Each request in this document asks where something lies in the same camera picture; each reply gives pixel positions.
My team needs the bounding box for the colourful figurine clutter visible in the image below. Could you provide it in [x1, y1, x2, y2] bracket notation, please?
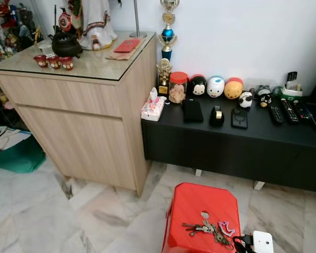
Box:
[0, 0, 44, 60]

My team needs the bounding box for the small black white toy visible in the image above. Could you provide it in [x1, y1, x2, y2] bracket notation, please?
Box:
[238, 91, 254, 109]

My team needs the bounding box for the black mouse head toy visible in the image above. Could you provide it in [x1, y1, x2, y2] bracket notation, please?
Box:
[189, 74, 208, 98]

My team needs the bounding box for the white round toy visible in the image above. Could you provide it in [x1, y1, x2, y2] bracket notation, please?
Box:
[206, 76, 226, 99]

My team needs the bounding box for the black remote control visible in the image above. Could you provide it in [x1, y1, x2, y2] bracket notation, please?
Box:
[280, 99, 300, 124]
[267, 102, 285, 125]
[294, 100, 312, 121]

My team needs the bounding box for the glass jar red lid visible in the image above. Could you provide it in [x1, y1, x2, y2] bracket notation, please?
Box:
[169, 72, 189, 104]

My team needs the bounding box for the black low tv console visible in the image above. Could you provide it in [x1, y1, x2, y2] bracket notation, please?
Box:
[141, 93, 316, 193]

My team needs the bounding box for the small gold trophy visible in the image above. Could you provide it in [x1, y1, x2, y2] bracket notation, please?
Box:
[156, 58, 173, 96]

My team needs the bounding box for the silver lamp stand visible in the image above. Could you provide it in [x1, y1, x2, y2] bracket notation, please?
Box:
[129, 0, 147, 38]

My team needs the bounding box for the black tape dispenser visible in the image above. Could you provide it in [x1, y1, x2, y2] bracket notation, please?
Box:
[209, 105, 225, 128]

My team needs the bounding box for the black wallet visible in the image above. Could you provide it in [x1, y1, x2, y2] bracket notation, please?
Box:
[182, 99, 204, 124]

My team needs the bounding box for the white green bowl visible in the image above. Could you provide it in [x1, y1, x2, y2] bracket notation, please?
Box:
[281, 82, 305, 100]

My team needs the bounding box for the black incense burner pot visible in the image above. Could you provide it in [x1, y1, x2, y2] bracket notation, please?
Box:
[51, 31, 84, 58]

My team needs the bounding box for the white robed statue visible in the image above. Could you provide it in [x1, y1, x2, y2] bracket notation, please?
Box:
[67, 0, 119, 51]

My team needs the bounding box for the green bag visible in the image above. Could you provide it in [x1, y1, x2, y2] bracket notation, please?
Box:
[0, 134, 47, 174]

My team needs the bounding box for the tall blue gold trophy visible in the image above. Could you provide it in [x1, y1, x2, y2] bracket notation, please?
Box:
[158, 0, 180, 62]

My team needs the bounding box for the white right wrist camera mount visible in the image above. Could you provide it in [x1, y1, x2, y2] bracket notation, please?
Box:
[252, 230, 275, 253]

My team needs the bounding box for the red envelope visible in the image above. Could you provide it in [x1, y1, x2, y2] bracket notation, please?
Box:
[113, 38, 142, 53]

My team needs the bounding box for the pink white tissue box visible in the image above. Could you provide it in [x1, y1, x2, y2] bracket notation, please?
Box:
[141, 87, 167, 122]

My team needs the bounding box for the red plastic stool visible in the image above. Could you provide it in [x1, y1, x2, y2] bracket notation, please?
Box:
[162, 182, 242, 253]

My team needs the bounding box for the bunch of keys pink tag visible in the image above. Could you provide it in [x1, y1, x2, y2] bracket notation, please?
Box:
[182, 218, 236, 249]

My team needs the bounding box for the orange round toy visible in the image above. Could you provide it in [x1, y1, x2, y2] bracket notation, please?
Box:
[224, 77, 244, 101]

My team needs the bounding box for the small dark figure toy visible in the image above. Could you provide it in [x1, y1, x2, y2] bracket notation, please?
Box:
[258, 86, 273, 109]

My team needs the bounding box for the light wooden glass-top cabinet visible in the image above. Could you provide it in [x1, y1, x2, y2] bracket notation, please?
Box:
[0, 32, 157, 197]

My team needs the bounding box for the small red cup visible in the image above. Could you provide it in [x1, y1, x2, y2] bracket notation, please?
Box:
[34, 54, 48, 68]
[47, 56, 62, 70]
[60, 57, 74, 71]

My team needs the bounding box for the brown envelope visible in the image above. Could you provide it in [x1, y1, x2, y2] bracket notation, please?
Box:
[106, 38, 149, 60]

